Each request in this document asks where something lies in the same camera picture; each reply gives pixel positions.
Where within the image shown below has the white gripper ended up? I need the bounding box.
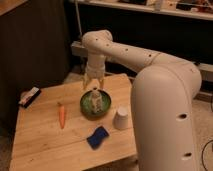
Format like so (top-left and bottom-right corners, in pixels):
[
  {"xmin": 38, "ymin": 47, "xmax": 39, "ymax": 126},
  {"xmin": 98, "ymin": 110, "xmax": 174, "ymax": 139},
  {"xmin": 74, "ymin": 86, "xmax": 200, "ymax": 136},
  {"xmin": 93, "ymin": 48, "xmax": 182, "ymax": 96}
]
[{"xmin": 83, "ymin": 64, "xmax": 105, "ymax": 90}]

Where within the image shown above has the metal vertical pole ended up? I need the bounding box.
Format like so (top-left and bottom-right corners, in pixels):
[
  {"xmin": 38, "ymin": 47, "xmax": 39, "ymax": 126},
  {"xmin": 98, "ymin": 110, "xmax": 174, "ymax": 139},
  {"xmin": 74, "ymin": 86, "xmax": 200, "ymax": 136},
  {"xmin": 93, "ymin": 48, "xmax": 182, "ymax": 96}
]
[{"xmin": 74, "ymin": 0, "xmax": 83, "ymax": 44}]

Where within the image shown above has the background shelf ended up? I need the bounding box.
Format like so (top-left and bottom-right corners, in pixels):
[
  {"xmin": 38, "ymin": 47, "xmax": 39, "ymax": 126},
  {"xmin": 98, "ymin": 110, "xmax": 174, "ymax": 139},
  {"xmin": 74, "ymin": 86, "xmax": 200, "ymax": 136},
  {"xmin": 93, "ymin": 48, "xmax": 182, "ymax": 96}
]
[{"xmin": 69, "ymin": 0, "xmax": 213, "ymax": 21}]

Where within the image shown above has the white paper cup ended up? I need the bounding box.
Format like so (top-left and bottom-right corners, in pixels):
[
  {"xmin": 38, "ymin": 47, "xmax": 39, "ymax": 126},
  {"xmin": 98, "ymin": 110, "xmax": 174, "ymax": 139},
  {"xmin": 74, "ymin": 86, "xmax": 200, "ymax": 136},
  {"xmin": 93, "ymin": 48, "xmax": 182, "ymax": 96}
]
[{"xmin": 113, "ymin": 107, "xmax": 128, "ymax": 130}]

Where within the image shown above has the orange carrot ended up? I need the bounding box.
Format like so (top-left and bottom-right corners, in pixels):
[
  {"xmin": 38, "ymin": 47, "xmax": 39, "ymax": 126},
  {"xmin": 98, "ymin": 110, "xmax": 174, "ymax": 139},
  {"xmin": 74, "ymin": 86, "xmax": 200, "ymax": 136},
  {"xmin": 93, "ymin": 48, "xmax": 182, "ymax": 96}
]
[{"xmin": 58, "ymin": 103, "xmax": 66, "ymax": 129}]

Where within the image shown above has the white plastic bottle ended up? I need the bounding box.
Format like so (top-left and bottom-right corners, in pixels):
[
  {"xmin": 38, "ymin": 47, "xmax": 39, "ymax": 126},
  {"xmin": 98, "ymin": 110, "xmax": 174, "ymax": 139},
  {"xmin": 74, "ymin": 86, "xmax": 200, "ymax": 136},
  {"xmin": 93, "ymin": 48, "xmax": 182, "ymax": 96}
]
[{"xmin": 90, "ymin": 90, "xmax": 102, "ymax": 113}]

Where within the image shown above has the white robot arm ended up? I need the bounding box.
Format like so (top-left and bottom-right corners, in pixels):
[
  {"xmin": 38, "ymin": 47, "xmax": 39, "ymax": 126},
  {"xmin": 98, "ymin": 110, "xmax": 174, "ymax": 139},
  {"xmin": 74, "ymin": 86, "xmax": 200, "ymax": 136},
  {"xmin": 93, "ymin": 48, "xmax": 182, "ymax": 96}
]
[{"xmin": 82, "ymin": 30, "xmax": 202, "ymax": 171}]

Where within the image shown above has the green ceramic bowl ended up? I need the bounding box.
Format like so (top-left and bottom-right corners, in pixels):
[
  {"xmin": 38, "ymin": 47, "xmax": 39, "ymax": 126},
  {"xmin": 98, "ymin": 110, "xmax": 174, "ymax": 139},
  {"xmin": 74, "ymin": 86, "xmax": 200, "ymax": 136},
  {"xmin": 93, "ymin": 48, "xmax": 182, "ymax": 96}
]
[{"xmin": 80, "ymin": 90, "xmax": 111, "ymax": 118}]

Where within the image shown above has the blue sponge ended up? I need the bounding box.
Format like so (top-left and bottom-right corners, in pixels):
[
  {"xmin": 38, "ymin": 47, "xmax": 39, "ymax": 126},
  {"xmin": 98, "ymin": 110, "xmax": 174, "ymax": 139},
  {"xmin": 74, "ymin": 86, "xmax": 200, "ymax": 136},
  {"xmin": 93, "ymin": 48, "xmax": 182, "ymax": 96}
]
[{"xmin": 87, "ymin": 126, "xmax": 109, "ymax": 149}]

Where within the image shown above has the wooden table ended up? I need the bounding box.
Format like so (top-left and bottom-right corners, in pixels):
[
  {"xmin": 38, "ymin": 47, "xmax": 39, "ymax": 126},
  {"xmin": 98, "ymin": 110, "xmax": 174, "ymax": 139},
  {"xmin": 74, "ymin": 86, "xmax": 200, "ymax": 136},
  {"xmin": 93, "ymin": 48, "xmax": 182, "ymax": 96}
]
[{"xmin": 10, "ymin": 74, "xmax": 136, "ymax": 171}]

